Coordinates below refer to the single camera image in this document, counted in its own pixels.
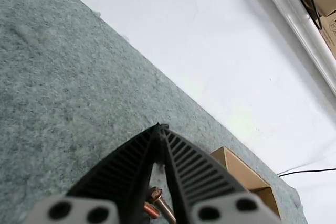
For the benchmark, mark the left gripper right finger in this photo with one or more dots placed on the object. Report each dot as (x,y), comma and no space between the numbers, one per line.
(195,166)

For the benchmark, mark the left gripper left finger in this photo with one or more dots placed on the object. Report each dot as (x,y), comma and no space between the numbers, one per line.
(110,166)

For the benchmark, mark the large cardboard box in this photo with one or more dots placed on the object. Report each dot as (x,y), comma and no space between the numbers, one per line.
(319,1)

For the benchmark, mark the copper bolt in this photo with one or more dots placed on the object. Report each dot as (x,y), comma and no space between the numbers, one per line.
(150,210)
(160,200)

